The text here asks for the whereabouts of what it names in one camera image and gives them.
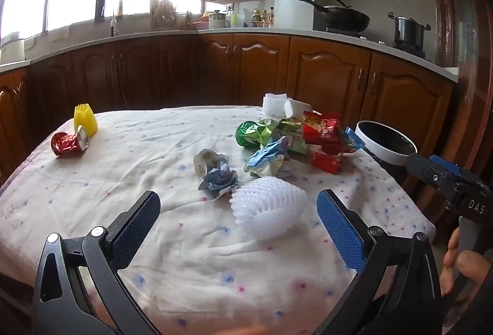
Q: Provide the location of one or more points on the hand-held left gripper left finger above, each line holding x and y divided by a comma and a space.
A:
133, 231

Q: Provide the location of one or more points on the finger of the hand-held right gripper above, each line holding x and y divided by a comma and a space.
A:
427, 169
448, 164

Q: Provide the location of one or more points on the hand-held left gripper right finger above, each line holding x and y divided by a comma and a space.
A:
341, 231

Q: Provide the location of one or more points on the white round trash bin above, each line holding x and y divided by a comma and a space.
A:
379, 154

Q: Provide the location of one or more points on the red snack packet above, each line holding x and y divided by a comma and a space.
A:
321, 129

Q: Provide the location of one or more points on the yellow foam fruit net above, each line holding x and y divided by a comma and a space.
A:
85, 121

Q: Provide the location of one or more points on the person's right hand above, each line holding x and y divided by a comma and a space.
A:
475, 263

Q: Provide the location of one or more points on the black bin liner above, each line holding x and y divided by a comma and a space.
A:
387, 138

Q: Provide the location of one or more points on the small red box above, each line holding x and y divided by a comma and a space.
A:
326, 162

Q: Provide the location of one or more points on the white dotted tablecloth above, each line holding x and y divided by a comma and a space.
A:
161, 165

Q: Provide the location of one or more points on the large white foam fruit net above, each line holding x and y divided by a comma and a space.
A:
269, 208

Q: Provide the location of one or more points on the small blue packet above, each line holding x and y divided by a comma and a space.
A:
352, 138

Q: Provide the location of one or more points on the crumpled blue grey wrapper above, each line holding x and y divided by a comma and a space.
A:
217, 181

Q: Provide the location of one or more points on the crumpled beige paper wrapper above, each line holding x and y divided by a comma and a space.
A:
206, 161

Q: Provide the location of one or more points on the light blue foil wrapper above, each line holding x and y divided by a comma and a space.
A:
265, 157

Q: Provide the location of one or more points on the crushed red can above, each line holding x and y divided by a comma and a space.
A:
67, 144

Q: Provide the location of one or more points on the wooden lower cabinets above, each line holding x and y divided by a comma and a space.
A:
327, 77

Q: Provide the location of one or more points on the steel cooking pot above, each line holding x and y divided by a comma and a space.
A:
408, 30

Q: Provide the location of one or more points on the small white foam fruit net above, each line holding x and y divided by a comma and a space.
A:
274, 102

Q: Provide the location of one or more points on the black wok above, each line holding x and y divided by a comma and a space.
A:
344, 19

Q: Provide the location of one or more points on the white kitchen countertop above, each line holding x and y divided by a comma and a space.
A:
300, 33

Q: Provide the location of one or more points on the condiment bottle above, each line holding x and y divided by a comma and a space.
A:
255, 19
270, 17
264, 19

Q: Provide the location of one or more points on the yellow bottle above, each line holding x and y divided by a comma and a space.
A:
119, 8

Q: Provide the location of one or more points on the green bottle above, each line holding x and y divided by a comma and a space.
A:
234, 20

